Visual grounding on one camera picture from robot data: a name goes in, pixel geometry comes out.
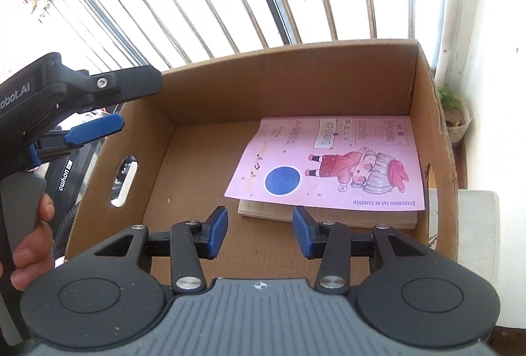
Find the pink cartoon notebook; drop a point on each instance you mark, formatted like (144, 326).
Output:
(328, 158)

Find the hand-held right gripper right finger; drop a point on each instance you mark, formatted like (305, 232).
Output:
(303, 233)

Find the brown cardboard box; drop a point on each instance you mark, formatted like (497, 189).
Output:
(197, 175)

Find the white stone ledge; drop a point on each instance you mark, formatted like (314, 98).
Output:
(478, 232)

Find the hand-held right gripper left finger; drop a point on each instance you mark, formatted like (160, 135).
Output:
(217, 233)

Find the small potted plant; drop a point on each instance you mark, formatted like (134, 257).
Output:
(457, 126)

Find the person's left hand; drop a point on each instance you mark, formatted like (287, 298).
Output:
(35, 247)

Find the white vertical pipe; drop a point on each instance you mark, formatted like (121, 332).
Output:
(446, 43)

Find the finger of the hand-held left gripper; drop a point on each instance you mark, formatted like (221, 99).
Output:
(96, 129)
(123, 82)

